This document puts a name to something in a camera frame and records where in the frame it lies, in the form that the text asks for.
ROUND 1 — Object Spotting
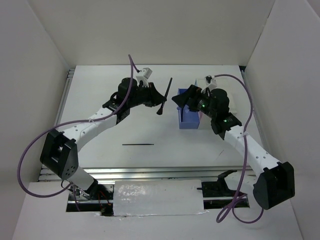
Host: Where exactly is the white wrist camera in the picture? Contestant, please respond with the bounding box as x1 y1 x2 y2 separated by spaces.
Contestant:
136 67 153 87
199 75 217 92

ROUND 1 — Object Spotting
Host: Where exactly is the aluminium frame rail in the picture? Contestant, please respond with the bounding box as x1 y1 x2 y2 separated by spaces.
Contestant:
38 166 251 181

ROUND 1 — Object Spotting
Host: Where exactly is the white foil-taped cover panel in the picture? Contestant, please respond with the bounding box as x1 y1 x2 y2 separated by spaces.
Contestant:
113 179 205 217

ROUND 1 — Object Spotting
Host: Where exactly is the thin black eyeliner brush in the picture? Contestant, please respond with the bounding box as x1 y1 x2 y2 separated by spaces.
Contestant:
180 106 186 122

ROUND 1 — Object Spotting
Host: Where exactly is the purple drawer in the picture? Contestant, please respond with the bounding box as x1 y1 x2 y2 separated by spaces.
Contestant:
176 87 203 130

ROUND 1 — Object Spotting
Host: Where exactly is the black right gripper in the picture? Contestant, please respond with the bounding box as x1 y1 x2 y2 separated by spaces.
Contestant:
172 84 217 119

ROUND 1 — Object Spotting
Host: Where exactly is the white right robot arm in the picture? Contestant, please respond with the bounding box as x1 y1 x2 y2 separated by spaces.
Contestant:
172 85 295 210

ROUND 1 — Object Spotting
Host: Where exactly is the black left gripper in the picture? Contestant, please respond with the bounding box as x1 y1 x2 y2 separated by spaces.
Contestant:
127 82 167 108

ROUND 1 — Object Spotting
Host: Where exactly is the black angled makeup brush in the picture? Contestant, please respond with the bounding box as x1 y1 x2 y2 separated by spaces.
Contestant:
156 77 173 116

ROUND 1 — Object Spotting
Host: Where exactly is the thin black liner pencil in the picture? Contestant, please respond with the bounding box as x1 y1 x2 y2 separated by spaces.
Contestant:
122 143 154 146

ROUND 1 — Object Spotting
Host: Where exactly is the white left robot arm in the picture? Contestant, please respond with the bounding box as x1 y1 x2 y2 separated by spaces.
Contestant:
40 77 166 200

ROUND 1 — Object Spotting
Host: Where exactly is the white drawer organizer box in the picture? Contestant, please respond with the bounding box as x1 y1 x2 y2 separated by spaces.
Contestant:
195 76 237 130

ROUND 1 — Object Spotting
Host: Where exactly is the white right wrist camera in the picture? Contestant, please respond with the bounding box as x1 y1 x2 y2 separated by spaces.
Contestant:
199 75 217 92

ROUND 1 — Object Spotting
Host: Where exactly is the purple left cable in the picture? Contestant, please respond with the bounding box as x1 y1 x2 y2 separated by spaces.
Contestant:
16 54 140 213

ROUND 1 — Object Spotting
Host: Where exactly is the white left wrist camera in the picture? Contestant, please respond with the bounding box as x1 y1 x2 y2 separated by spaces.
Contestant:
136 67 153 87

